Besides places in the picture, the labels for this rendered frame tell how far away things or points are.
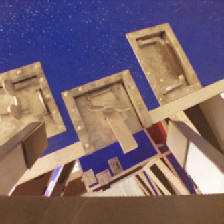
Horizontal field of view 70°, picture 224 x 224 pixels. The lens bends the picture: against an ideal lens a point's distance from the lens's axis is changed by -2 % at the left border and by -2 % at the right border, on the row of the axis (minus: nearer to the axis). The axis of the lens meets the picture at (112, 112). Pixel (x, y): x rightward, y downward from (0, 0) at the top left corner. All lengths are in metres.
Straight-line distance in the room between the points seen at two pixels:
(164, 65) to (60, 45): 0.21
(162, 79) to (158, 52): 0.06
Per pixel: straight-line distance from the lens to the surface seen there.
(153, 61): 0.36
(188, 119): 1.17
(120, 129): 0.25
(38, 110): 0.29
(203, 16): 0.47
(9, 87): 0.27
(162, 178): 2.34
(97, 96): 0.29
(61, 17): 0.36
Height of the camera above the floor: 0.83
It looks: 13 degrees down
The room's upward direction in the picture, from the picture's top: 112 degrees counter-clockwise
